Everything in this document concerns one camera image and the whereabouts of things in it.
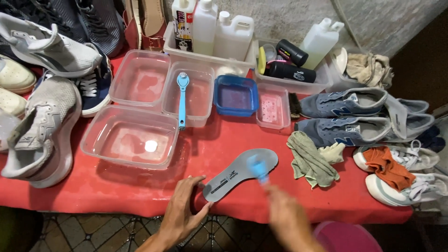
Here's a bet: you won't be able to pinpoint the person's left hand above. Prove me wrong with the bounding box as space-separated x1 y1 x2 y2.
159 175 214 243

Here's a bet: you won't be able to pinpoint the person's right hand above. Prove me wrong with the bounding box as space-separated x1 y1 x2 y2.
262 183 315 246

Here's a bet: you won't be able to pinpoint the small blue scrub brush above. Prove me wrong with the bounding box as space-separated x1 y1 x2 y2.
246 153 272 186

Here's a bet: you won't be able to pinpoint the grey shoe insole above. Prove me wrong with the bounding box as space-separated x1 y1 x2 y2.
202 148 279 203

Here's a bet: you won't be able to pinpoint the green cloth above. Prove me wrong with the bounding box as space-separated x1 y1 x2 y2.
286 130 341 190

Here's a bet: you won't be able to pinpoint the pale yellow cloth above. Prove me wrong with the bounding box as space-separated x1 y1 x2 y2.
318 141 347 165

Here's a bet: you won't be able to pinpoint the red table cover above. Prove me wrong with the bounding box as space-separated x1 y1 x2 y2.
0 45 414 225

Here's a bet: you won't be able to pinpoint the small clear plastic container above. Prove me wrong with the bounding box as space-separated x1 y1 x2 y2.
255 83 291 130

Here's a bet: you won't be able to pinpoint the pink bucket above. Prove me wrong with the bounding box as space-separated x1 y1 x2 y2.
312 220 384 252

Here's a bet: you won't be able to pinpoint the dark bristle brush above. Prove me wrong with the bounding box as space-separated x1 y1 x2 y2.
288 92 302 120

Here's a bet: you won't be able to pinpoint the blue suede sneaker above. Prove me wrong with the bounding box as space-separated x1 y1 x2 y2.
299 87 430 120
294 113 435 148

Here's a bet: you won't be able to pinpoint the blue plastic container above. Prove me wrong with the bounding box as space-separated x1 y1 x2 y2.
213 74 260 117

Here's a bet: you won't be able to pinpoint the clear tray of black bottles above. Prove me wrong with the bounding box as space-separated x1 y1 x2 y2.
253 38 334 96

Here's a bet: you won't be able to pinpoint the orange cloth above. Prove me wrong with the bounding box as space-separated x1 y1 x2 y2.
363 146 417 193

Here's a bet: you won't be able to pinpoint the white sneaker with laces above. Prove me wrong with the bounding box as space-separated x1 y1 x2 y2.
365 172 448 207
352 139 441 174

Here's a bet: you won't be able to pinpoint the long black bottle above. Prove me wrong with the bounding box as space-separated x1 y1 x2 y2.
267 61 317 84

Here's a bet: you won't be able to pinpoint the clear tub holding brush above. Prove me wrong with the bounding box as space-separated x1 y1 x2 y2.
161 61 215 129

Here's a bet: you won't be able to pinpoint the white sponge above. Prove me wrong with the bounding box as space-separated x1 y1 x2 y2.
215 64 246 78

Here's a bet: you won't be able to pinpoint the clear box with rag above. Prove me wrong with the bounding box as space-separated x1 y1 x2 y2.
326 47 370 93

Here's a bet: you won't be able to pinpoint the yellow sponge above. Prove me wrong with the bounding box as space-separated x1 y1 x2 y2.
258 46 267 75

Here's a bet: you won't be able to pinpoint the small clear cup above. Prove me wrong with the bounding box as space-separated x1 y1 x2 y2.
262 43 278 63

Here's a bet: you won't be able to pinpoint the short black bottle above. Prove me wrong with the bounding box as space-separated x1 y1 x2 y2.
275 38 309 68

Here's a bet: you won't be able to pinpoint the clear tray of white bottles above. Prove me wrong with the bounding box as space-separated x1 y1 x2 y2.
163 21 258 78

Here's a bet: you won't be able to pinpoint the white dish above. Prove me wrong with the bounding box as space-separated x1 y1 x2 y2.
332 47 349 74

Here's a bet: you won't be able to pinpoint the large clear plastic tub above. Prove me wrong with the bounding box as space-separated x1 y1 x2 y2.
79 105 180 171

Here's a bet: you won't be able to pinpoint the beige rag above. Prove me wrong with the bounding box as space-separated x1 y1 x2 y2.
345 52 395 90

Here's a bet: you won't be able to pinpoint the slim white plastic jug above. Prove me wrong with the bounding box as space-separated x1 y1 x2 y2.
300 17 346 71

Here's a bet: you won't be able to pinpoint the wide white plastic jug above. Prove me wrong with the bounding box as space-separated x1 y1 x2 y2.
213 11 255 62

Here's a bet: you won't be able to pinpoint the dark blue shoe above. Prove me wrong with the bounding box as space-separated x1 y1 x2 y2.
416 125 446 153

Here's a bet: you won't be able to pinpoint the square clear plastic tub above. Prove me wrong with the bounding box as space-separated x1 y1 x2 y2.
108 49 171 112

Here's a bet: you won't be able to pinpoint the plain white bottle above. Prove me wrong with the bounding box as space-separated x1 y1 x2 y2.
192 0 218 57

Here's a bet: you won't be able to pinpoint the white bottle with printed label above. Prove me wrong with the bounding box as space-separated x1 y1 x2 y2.
171 0 197 53

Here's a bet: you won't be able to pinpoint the navy sneaker white laces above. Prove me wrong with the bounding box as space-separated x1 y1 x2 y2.
74 43 113 118

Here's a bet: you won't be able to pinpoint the red sandals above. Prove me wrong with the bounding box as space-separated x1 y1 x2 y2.
122 0 168 54

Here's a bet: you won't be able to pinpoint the grey white running sneaker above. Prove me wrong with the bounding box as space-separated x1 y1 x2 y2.
0 75 83 189

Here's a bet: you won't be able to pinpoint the heap of dark sneakers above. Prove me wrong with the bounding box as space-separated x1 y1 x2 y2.
0 0 126 59

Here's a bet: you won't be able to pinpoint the white mesh sneaker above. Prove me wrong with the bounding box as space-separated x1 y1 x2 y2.
0 12 103 79

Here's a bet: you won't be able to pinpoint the cream leather shoe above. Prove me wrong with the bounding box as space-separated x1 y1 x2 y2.
0 53 38 95
0 87 28 118

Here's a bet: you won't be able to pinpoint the blue long-handled brush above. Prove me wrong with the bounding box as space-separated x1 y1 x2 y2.
176 72 190 131

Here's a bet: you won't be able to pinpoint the grey hose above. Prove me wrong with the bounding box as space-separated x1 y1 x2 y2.
330 0 363 53

